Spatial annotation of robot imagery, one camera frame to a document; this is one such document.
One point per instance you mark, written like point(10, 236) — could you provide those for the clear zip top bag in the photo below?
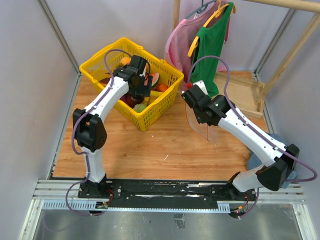
point(210, 133)

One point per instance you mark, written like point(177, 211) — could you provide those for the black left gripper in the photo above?
point(144, 90)

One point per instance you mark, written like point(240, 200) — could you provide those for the yellow lemon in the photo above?
point(149, 100)

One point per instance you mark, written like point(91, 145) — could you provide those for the yellow banana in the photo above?
point(156, 94)

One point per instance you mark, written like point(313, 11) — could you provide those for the peach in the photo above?
point(125, 60)

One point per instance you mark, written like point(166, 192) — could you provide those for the green cabbage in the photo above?
point(138, 108)

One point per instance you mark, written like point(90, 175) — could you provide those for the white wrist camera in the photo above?
point(200, 84)
point(144, 72)

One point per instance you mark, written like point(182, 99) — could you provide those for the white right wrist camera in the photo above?
point(200, 84)

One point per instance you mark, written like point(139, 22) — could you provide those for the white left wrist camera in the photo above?
point(144, 72)

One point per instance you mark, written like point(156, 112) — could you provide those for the papaya slice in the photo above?
point(104, 82)

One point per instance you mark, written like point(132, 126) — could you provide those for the grey hanger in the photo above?
point(203, 7)

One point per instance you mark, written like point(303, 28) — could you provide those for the longan bunch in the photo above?
point(120, 66)

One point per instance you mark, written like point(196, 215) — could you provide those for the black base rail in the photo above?
point(165, 195)

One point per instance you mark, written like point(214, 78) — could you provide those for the dark red apple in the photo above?
point(133, 100)

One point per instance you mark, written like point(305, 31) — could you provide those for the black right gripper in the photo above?
point(200, 122)

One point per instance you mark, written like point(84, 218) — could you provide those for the yellow hanger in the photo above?
point(213, 19)

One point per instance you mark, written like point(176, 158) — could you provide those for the orange pumpkin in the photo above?
point(161, 87)

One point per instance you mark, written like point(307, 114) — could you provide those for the pink shirt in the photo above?
point(179, 42)

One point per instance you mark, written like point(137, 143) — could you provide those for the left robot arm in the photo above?
point(89, 134)

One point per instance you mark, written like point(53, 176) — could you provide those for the yellow plastic basket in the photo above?
point(95, 70)

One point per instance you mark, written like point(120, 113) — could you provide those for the watermelon slice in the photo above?
point(155, 79)

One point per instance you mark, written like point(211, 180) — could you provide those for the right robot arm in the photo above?
point(276, 158)

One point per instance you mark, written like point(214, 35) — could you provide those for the wooden clothes rack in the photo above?
point(250, 95)

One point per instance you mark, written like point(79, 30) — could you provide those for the green shirt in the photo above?
point(204, 67)

